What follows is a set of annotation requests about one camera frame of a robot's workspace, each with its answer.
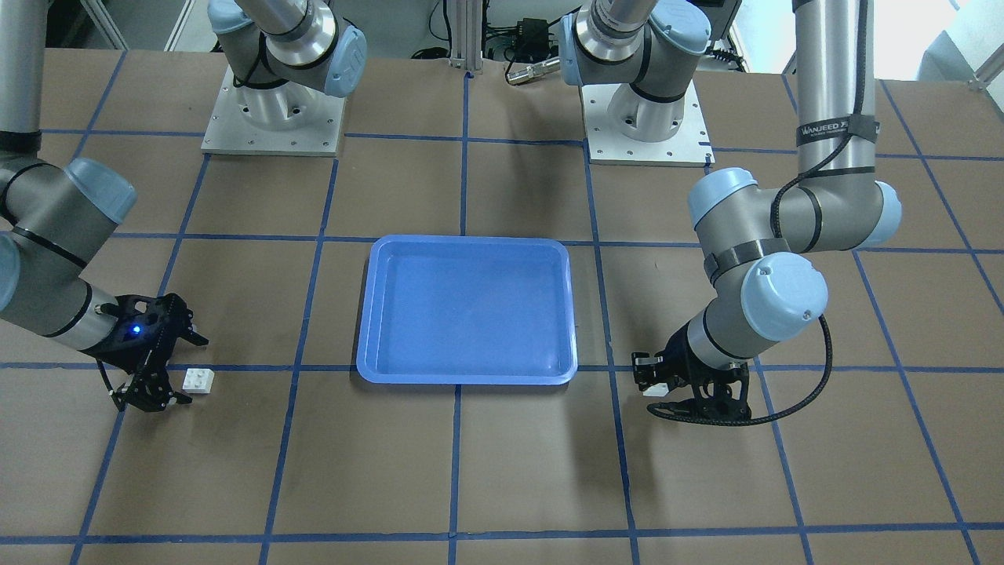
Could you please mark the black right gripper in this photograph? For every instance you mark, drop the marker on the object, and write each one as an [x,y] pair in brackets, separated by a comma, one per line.
[119,351]

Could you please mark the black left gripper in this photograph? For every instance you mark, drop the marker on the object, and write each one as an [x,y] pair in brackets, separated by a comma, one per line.
[692,356]

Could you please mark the white square building block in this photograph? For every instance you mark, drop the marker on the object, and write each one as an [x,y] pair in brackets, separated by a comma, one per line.
[657,390]

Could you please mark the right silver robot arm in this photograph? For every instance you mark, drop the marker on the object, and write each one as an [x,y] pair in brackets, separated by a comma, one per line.
[286,57]

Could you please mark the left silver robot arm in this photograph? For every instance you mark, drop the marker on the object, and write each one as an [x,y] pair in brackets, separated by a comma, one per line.
[755,240]

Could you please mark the blue plastic tray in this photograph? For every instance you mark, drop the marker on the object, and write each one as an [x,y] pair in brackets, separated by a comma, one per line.
[468,310]

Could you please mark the silver metal connector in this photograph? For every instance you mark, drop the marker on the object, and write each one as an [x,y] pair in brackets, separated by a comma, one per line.
[534,71]

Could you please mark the black power adapter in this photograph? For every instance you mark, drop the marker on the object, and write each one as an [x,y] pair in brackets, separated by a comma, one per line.
[532,35]

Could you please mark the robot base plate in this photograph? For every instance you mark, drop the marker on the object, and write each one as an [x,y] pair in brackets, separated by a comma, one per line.
[290,120]
[625,130]

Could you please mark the aluminium frame post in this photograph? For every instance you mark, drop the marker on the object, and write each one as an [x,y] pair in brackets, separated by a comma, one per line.
[466,34]

